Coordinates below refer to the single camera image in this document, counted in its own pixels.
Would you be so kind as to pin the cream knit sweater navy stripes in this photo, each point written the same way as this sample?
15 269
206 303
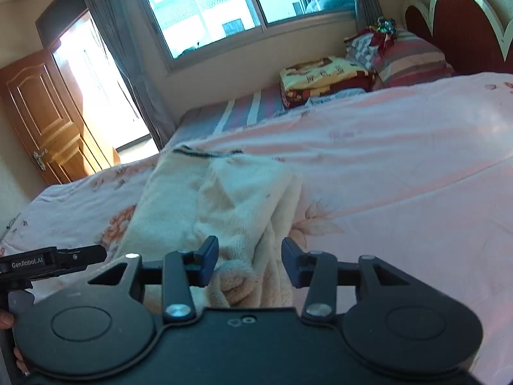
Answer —
240 200

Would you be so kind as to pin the pink floral bed cover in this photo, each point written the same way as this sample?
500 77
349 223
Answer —
400 160

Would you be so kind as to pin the plaid folded cloth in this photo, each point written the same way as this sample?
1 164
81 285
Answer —
360 46

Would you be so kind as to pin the person's left hand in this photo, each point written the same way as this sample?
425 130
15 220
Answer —
5 320

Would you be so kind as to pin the light blue cloth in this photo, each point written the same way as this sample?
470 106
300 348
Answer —
336 96

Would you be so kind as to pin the striped mattress sheet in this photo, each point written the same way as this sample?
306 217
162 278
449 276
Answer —
240 108

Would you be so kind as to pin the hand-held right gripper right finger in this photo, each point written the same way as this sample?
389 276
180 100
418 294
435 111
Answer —
287 262

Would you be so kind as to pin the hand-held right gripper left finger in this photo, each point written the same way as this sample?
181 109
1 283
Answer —
209 262

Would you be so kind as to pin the teal blanket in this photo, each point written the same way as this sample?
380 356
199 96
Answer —
332 0

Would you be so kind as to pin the striped pillow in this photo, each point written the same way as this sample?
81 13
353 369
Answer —
408 62

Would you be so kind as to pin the shiny multicolour crumpled object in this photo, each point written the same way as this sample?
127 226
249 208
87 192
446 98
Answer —
385 25

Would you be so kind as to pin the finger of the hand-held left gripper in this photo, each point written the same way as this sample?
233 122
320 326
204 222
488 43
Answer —
82 254

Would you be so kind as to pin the folded yellow printed blanket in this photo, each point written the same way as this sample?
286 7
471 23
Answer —
316 74

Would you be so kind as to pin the dark red scalloped headboard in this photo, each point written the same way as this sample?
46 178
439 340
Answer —
465 28

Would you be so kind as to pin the sliding glass window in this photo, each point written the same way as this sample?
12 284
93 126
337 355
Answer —
200 8

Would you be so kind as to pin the wooden door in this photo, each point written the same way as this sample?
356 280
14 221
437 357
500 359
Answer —
36 108

